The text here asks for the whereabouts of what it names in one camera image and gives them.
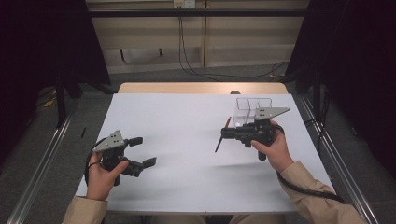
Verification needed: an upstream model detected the black curtain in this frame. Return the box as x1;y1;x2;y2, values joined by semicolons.
286;0;396;175
0;0;111;157

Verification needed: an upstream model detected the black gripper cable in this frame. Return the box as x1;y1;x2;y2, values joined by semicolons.
274;124;346;204
83;138;108;188

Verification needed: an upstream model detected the person's right hand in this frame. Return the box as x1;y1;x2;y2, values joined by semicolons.
250;119;295;174

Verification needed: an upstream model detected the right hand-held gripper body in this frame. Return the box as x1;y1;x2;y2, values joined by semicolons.
234;106;290;161

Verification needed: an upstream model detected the white wall socket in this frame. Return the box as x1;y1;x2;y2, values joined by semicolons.
173;0;196;9

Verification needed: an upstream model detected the person's left hand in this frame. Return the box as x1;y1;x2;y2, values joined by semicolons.
85;151;129;202

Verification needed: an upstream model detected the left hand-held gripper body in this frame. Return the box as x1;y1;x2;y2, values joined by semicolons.
92;130;144;187

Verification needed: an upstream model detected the clear acrylic pen holder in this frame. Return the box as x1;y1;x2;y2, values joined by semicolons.
233;97;274;129

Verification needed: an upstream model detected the black metal stand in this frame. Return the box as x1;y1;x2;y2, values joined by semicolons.
54;71;68;129

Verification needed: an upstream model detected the yellow cable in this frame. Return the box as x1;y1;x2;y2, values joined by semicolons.
43;89;58;108

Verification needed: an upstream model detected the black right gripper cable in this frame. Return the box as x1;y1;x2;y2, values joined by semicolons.
274;124;346;204

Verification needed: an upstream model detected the black and gold pen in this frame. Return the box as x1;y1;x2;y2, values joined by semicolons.
214;117;233;153

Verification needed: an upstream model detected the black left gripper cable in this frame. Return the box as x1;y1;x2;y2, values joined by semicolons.
83;138;108;188

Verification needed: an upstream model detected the black power cable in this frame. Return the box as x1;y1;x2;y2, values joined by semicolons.
180;7;281;78
177;7;290;82

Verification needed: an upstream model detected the aluminium floor rail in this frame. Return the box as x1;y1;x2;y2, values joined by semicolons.
6;99;78;224
300;96;381;224

